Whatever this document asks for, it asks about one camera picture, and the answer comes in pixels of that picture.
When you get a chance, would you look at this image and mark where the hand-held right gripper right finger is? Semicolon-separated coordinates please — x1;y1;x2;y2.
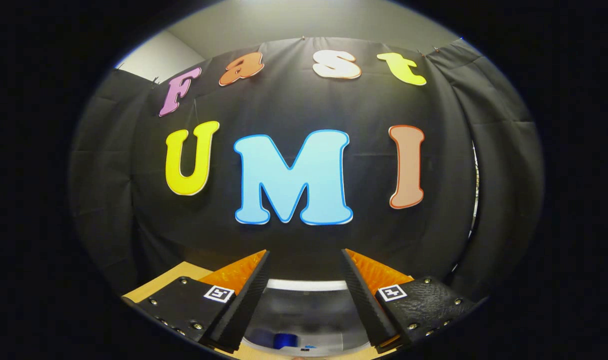
341;248;477;354

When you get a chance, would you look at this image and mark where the black backdrop cloth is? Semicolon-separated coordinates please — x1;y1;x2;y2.
69;36;544;301

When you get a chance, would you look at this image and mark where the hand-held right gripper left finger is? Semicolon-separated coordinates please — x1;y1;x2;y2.
134;249;272;353

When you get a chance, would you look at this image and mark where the white desktop garbage bin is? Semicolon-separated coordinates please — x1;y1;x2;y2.
241;279;377;357

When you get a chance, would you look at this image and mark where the wooden desktop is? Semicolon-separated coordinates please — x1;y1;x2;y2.
123;261;399;360

